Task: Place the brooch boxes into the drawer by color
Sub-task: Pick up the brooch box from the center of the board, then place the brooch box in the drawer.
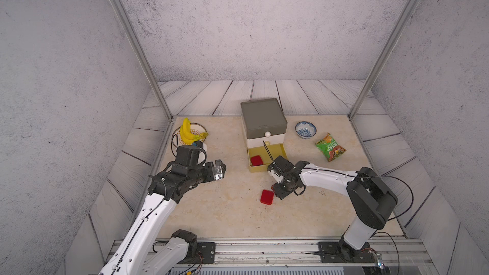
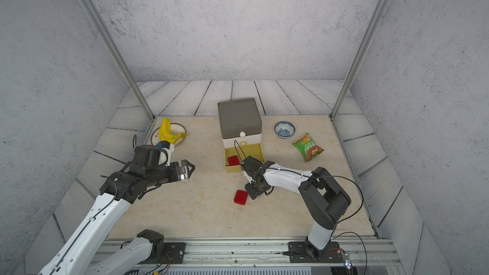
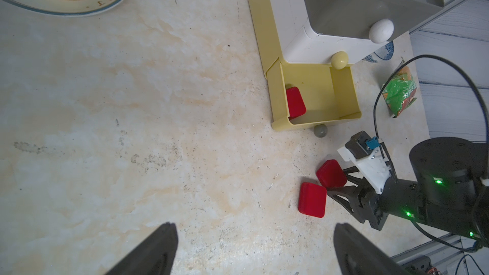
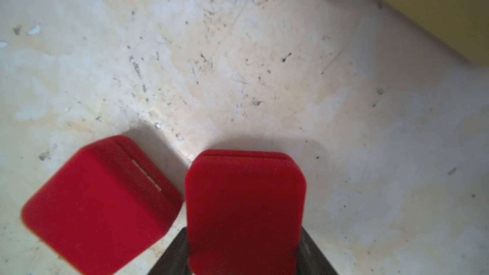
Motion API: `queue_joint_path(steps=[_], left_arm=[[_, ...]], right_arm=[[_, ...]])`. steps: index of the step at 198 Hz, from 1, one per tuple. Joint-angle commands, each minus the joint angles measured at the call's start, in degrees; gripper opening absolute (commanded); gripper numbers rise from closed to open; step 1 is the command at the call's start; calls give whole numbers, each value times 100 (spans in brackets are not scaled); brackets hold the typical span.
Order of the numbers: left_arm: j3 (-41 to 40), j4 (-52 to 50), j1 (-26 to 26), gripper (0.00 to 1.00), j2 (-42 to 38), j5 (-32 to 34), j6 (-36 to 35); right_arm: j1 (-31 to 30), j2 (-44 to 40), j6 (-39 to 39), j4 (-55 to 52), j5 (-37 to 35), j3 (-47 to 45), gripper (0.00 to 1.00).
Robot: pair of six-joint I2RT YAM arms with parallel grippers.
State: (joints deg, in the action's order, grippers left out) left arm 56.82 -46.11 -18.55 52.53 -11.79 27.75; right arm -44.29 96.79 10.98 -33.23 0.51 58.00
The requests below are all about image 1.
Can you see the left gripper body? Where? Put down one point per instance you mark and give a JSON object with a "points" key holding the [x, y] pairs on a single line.
{"points": [[207, 173]]}

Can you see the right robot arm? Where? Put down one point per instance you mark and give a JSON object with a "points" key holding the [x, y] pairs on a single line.
{"points": [[371, 198]]}

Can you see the yellow banana bunch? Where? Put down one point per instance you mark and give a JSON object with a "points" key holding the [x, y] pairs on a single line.
{"points": [[186, 130]]}

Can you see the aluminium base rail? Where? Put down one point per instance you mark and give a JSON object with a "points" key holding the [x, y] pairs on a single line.
{"points": [[380, 255]]}

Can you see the metal frame post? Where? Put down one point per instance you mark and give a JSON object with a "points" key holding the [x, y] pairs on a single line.
{"points": [[137, 48], [401, 22]]}

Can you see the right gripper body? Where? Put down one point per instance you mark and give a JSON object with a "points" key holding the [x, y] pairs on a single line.
{"points": [[281, 189]]}

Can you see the grey top drawer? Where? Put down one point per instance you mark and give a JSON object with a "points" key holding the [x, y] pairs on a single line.
{"points": [[261, 116]]}

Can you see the green snack bag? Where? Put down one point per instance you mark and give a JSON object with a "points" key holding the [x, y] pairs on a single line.
{"points": [[330, 148]]}

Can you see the right metal frame post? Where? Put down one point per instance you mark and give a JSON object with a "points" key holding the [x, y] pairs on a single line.
{"points": [[401, 22]]}

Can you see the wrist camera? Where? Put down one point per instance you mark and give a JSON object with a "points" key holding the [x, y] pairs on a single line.
{"points": [[199, 153], [278, 178]]}

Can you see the red brooch box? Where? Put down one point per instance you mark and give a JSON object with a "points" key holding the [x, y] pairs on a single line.
{"points": [[256, 161], [267, 197]]}

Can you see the blue white porcelain bowl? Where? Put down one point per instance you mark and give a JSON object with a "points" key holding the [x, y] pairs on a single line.
{"points": [[305, 130]]}

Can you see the cream round plate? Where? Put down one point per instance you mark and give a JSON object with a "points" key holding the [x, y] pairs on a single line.
{"points": [[175, 139]]}

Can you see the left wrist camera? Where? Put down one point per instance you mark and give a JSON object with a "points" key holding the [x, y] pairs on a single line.
{"points": [[199, 153]]}

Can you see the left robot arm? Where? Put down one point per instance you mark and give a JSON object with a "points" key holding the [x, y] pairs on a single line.
{"points": [[189, 169]]}

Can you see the three-drawer storage cabinet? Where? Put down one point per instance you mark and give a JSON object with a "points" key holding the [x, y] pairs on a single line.
{"points": [[264, 126]]}

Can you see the left metal frame post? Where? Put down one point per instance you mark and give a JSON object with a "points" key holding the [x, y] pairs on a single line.
{"points": [[137, 48]]}

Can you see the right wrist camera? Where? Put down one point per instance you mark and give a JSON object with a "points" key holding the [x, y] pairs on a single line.
{"points": [[278, 178]]}

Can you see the white drawer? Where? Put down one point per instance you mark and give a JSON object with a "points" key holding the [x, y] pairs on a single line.
{"points": [[272, 140]]}

